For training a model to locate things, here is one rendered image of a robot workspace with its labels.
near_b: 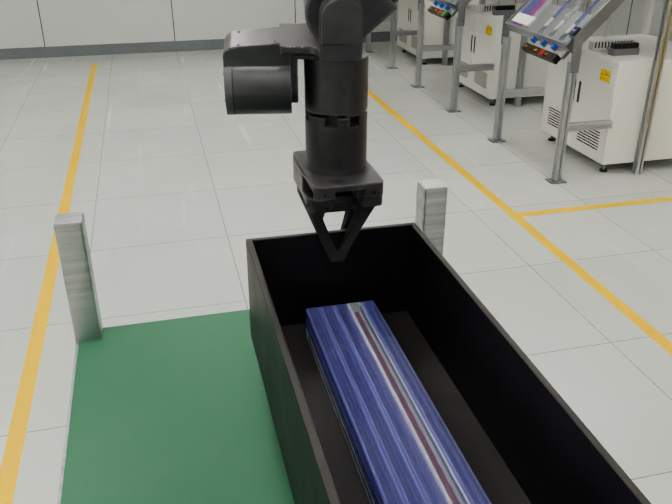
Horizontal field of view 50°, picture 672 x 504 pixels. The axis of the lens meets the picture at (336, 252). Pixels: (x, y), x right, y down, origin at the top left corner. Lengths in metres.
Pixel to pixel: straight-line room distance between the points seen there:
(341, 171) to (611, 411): 1.85
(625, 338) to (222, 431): 2.19
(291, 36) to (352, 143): 0.11
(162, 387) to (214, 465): 0.14
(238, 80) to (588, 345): 2.19
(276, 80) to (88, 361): 0.40
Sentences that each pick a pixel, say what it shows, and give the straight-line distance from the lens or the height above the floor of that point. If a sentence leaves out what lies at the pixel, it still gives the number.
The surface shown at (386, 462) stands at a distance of 0.54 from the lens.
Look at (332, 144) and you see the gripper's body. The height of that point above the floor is 1.22.
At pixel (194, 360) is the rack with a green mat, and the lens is 0.83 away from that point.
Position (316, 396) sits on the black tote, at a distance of 0.66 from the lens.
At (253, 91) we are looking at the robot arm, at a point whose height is 1.26.
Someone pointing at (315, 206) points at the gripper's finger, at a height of 1.16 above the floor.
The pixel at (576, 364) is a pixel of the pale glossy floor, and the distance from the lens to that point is 2.58.
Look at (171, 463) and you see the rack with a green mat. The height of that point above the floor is 0.95.
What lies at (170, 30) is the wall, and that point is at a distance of 7.54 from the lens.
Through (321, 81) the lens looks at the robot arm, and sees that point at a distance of 0.64.
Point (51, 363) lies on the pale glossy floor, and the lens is 2.64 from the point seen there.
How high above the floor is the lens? 1.42
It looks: 26 degrees down
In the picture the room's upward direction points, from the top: straight up
